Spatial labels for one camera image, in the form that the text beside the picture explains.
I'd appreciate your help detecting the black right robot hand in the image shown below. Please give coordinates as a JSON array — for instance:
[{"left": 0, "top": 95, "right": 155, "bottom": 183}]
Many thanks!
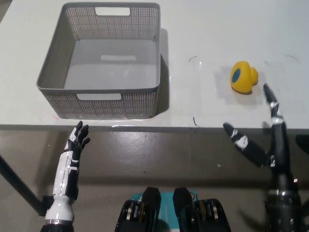
[{"left": 223, "top": 83, "right": 300, "bottom": 193}]

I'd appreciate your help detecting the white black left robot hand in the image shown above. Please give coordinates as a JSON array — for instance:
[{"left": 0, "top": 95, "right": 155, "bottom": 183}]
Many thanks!
[{"left": 44, "top": 121, "right": 91, "bottom": 221}]

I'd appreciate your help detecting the yellow rubber duck toy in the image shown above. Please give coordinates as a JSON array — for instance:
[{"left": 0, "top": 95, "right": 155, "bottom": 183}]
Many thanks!
[{"left": 230, "top": 60, "right": 260, "bottom": 95}]

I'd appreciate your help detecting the black table foot plate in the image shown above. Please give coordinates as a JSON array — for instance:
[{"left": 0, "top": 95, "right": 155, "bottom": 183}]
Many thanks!
[{"left": 37, "top": 195, "right": 55, "bottom": 217}]

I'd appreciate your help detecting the gray perforated plastic basket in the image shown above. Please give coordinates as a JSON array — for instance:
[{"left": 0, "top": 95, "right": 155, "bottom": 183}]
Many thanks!
[{"left": 36, "top": 2, "right": 162, "bottom": 120}]

